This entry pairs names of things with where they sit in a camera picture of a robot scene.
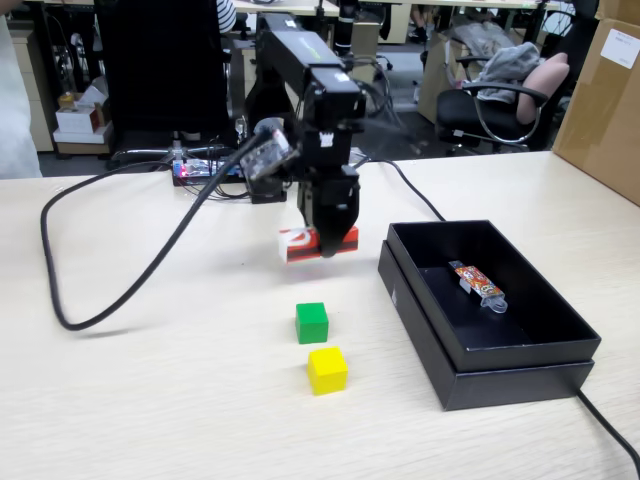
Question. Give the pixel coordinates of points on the black open box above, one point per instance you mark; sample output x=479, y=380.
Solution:
x=520, y=387

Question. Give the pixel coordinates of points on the grey garment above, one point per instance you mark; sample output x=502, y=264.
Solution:
x=510, y=65

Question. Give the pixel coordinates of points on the large black office chair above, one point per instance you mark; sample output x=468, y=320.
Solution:
x=160, y=65

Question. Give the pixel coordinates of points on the pink cushion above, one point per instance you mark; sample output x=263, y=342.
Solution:
x=542, y=82

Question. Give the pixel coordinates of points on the person in striped shirt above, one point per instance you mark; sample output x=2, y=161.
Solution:
x=225, y=15

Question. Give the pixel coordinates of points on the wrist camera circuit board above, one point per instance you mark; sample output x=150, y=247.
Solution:
x=265, y=155

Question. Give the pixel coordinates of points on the person in white shirt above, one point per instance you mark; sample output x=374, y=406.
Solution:
x=15, y=125

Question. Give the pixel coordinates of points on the black cardboard box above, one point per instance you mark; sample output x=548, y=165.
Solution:
x=530, y=355

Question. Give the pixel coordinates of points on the black armrest office chair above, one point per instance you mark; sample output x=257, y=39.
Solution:
x=495, y=122

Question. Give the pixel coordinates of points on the white box with red print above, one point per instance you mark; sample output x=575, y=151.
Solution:
x=75, y=120

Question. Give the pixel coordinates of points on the flat white cardboard box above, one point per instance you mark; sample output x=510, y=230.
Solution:
x=80, y=142

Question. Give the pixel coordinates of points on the beige background desk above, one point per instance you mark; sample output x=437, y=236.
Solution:
x=397, y=25

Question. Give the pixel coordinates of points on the beige drawer cabinet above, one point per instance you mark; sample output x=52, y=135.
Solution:
x=35, y=100

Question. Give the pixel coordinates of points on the small brown cardboard box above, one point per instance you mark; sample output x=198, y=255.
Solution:
x=620, y=9

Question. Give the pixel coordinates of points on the open brown cardboard box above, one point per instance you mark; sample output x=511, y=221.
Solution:
x=431, y=85

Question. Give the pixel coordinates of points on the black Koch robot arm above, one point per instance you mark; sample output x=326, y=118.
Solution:
x=295, y=55

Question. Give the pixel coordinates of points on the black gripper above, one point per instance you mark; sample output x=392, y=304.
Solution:
x=332, y=185

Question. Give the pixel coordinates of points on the green wooden cube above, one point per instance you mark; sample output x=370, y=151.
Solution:
x=311, y=325

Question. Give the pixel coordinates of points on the colourful clear plastic packet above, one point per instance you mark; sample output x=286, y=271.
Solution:
x=477, y=282

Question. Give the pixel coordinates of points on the orange white snack box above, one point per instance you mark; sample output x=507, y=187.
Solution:
x=295, y=245

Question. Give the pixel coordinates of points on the large labelled cardboard box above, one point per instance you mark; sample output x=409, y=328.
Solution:
x=600, y=125

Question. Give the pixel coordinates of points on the robot controller circuit board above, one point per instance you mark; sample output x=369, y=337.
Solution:
x=192, y=170

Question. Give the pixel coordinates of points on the yellow wooden cube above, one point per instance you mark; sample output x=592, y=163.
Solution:
x=327, y=372

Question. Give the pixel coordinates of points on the black background stand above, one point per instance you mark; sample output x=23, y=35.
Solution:
x=346, y=20

